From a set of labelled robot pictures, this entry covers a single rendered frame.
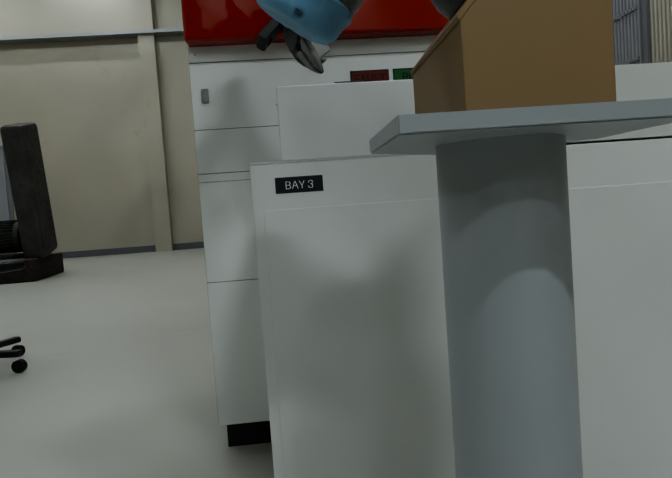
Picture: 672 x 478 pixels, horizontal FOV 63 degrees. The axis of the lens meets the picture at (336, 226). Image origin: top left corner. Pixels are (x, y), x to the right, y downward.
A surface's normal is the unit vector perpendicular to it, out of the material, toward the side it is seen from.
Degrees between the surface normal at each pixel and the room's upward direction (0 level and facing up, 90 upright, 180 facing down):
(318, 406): 90
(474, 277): 90
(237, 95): 90
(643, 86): 90
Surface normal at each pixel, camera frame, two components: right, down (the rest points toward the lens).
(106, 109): 0.07, 0.04
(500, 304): -0.38, 0.07
